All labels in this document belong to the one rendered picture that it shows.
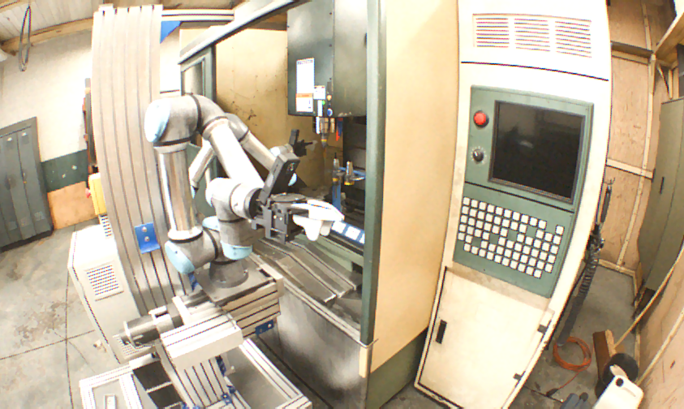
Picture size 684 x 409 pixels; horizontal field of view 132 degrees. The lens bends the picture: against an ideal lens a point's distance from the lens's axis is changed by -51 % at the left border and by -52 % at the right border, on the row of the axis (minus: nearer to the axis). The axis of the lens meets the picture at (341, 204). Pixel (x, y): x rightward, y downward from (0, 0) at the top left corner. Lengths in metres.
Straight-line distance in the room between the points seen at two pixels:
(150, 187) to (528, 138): 1.26
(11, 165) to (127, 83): 4.79
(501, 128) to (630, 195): 3.08
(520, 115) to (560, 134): 0.15
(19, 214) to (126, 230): 4.80
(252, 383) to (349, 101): 1.66
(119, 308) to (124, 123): 0.64
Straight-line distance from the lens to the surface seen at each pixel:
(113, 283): 1.16
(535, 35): 1.13
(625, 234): 4.14
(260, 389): 1.82
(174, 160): 0.91
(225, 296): 1.08
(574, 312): 1.32
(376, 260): 0.96
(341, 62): 1.71
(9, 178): 5.76
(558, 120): 1.06
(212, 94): 1.90
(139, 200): 1.13
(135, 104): 1.08
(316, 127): 2.00
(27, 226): 5.89
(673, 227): 2.73
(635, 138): 3.95
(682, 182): 2.67
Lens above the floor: 1.66
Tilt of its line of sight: 20 degrees down
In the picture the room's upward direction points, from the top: straight up
